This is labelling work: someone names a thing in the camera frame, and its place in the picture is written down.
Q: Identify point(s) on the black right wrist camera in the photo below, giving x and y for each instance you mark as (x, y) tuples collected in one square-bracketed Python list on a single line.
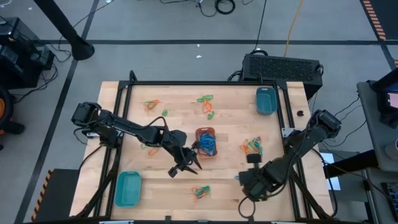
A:
[(253, 158)]

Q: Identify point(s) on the turquoise plastic basket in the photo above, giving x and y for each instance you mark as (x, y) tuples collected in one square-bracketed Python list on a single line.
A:
[(127, 189)]

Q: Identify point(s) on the black monitor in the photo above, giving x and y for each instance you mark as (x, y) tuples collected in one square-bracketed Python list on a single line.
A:
[(385, 90)]

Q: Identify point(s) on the grey-blue plastic basket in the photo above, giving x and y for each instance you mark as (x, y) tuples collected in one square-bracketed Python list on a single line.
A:
[(266, 101)]

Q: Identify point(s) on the black equipment rack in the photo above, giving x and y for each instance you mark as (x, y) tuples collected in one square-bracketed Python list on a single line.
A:
[(18, 62)]

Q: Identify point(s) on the black keyboard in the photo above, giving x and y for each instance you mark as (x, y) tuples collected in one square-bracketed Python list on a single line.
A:
[(391, 199)]

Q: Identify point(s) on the black perforated computer case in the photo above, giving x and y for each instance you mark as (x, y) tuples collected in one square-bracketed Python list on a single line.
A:
[(280, 68)]

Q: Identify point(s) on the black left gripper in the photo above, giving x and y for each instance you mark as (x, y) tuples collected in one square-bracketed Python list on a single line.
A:
[(183, 157)]

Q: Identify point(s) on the grey desk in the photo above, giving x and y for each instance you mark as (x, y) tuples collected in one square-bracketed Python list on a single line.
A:
[(371, 133)]

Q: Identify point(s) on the black orange wheeled device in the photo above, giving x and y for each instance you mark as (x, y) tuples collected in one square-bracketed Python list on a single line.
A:
[(6, 124)]

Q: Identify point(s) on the black desk beam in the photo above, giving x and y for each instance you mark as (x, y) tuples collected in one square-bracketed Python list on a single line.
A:
[(351, 163)]

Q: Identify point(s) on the orange plastic basket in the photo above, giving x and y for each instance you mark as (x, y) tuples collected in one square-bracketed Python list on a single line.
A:
[(205, 130)]

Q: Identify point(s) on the black mat orange stripes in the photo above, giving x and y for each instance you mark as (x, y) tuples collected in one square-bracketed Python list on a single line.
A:
[(388, 15)]

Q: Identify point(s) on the black frame bracket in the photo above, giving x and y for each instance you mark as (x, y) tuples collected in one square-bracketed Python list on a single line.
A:
[(168, 219), (250, 219)]

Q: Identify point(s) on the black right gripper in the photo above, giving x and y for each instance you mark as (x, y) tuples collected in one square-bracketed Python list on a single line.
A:
[(256, 183)]

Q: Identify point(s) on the black pole round base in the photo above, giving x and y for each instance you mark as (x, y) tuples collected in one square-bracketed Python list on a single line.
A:
[(82, 49)]

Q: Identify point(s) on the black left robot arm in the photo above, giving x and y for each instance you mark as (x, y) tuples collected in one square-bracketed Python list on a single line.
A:
[(124, 126)]

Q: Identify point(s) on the black mat yellow striped edge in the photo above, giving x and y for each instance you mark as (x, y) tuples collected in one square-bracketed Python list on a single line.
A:
[(59, 196)]

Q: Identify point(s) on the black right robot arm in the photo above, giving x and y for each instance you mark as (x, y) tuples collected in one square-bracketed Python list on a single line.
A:
[(304, 137)]

